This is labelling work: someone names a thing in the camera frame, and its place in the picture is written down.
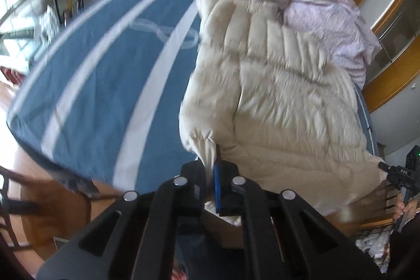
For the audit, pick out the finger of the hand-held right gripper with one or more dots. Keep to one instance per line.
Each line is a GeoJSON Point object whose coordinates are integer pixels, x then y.
{"type": "Point", "coordinates": [384, 166]}

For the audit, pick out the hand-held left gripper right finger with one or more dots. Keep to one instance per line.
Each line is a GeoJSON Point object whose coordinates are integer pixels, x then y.
{"type": "Point", "coordinates": [218, 188]}

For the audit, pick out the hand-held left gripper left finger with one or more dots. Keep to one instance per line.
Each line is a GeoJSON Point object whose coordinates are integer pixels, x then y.
{"type": "Point", "coordinates": [197, 181]}

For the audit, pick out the cream puffer jacket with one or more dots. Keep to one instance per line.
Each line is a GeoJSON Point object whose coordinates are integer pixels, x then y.
{"type": "Point", "coordinates": [282, 109]}

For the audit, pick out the person's right hand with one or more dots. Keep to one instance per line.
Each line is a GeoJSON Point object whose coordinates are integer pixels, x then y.
{"type": "Point", "coordinates": [401, 208]}

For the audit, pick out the wooden slatted chair back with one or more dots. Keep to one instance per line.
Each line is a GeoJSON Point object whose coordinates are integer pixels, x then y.
{"type": "Point", "coordinates": [377, 201]}

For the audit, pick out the person's dark clothing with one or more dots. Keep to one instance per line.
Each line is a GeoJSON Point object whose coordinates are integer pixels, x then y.
{"type": "Point", "coordinates": [405, 244]}

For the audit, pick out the white crumpled cloth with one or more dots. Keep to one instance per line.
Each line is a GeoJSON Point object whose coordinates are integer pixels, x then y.
{"type": "Point", "coordinates": [372, 242]}

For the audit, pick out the wooden wardrobe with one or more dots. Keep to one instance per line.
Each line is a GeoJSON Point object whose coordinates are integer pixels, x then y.
{"type": "Point", "coordinates": [390, 27]}

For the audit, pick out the blue white striped bed sheet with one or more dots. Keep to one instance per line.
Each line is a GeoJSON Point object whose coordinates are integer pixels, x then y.
{"type": "Point", "coordinates": [98, 80]}

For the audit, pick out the dark wooden chair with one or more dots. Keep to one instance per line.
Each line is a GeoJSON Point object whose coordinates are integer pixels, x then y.
{"type": "Point", "coordinates": [19, 204]}

